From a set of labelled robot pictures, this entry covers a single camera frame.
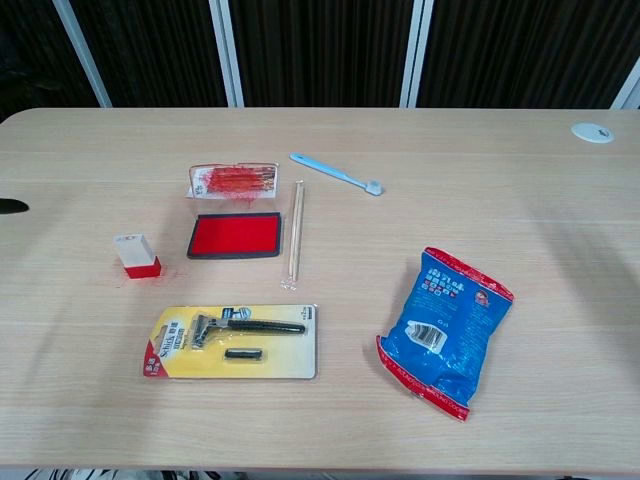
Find white and red stamp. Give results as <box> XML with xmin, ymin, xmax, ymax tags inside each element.
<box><xmin>112</xmin><ymin>233</ymin><xmax>162</xmax><ymax>280</ymax></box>

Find red ink pad with clear lid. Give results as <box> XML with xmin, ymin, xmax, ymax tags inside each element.
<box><xmin>186</xmin><ymin>161</ymin><xmax>283</xmax><ymax>260</ymax></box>

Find wooden chopstick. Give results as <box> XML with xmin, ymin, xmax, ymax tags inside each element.
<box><xmin>292</xmin><ymin>182</ymin><xmax>306</xmax><ymax>282</ymax></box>
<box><xmin>287</xmin><ymin>180</ymin><xmax>303</xmax><ymax>280</ymax></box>

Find yellow razor blister pack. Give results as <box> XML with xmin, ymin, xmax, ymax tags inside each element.
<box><xmin>138</xmin><ymin>303</ymin><xmax>320</xmax><ymax>384</ymax></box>

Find light blue toothbrush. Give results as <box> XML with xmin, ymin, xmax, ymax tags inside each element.
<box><xmin>289</xmin><ymin>152</ymin><xmax>386</xmax><ymax>198</ymax></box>

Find blue snack bag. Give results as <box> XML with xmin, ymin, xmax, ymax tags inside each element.
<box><xmin>375</xmin><ymin>246</ymin><xmax>516</xmax><ymax>424</ymax></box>

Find white partition frame post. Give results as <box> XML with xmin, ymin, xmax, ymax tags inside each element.
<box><xmin>609</xmin><ymin>64</ymin><xmax>640</xmax><ymax>110</ymax></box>
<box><xmin>208</xmin><ymin>0</ymin><xmax>246</xmax><ymax>108</ymax></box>
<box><xmin>398</xmin><ymin>0</ymin><xmax>435</xmax><ymax>109</ymax></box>
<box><xmin>52</xmin><ymin>0</ymin><xmax>114</xmax><ymax>109</ymax></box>

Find white table cable grommet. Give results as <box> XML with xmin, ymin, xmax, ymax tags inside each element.
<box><xmin>571</xmin><ymin>122</ymin><xmax>614</xmax><ymax>145</ymax></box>

